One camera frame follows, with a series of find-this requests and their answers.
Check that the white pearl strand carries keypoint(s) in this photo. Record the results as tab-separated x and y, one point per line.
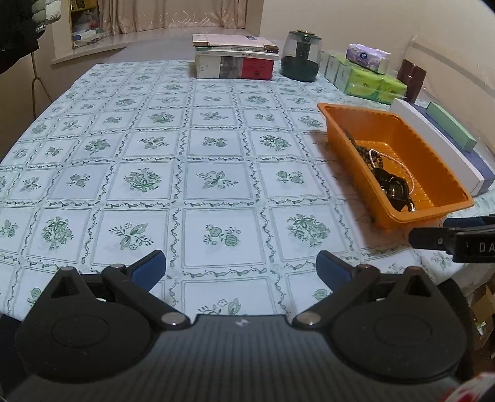
402	166

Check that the plastic bag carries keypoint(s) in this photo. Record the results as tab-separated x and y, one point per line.
87	29

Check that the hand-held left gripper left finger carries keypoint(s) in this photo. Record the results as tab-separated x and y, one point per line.
149	268

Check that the red patterned clothing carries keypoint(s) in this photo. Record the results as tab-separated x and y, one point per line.
479	392

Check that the thick red grey book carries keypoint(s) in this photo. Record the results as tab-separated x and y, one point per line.
251	67

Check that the thin book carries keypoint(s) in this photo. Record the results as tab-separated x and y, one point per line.
247	49

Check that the cardboard box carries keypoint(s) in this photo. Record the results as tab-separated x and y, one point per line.
483	305

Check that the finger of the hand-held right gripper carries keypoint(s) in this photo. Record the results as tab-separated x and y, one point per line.
433	237
471	222

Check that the pink white book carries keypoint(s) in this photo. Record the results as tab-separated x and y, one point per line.
224	39

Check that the long green box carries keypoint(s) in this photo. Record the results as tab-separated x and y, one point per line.
452	125

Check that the green tissue packs bundle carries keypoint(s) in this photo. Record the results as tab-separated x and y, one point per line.
363	83

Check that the yellow bookshelf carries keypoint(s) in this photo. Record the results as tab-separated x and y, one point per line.
83	4

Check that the beige curtain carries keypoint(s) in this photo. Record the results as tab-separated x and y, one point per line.
174	15

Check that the purple tissue pack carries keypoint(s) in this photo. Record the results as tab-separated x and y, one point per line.
365	56

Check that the black white puffer jacket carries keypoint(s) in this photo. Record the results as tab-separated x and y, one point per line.
19	27

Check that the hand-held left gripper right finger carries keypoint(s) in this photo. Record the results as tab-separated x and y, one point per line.
332	270

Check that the dark green glass jar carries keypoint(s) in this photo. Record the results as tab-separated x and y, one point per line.
299	65

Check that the brown thermos cup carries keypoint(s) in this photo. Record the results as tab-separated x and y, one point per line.
412	81

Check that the orange plastic tray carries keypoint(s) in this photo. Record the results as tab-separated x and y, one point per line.
425	162

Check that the white and blue box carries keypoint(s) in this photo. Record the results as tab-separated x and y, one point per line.
437	143

